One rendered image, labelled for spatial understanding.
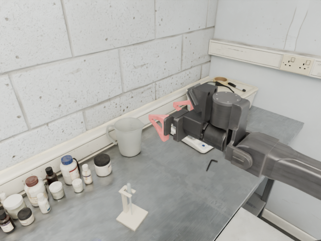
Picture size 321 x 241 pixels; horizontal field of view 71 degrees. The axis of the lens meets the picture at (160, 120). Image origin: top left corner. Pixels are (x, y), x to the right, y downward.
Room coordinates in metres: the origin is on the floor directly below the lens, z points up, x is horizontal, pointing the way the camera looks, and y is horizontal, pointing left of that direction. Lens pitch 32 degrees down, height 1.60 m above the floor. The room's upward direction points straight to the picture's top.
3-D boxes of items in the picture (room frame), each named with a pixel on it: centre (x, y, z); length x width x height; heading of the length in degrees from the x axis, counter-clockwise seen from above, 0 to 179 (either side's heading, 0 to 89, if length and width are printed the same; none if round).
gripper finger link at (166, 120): (0.48, -0.01, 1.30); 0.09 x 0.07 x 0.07; 46
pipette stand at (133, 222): (0.49, 0.10, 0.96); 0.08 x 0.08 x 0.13; 59
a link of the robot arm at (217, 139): (0.41, -0.13, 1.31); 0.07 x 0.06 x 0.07; 46
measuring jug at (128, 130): (0.86, 0.16, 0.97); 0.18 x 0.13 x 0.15; 87
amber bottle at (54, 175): (0.63, 0.43, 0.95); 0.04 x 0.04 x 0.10
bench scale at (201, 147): (0.98, -0.19, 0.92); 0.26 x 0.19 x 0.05; 41
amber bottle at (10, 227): (0.45, 0.50, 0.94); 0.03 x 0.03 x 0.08
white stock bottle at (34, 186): (0.56, 0.46, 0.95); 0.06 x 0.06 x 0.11
